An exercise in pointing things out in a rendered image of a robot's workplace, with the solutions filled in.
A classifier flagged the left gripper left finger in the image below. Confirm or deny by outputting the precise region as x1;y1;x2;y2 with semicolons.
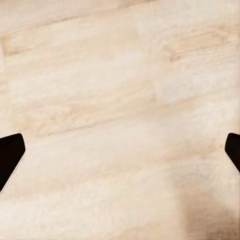
0;133;26;192

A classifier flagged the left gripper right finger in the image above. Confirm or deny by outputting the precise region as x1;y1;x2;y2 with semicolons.
224;132;240;172

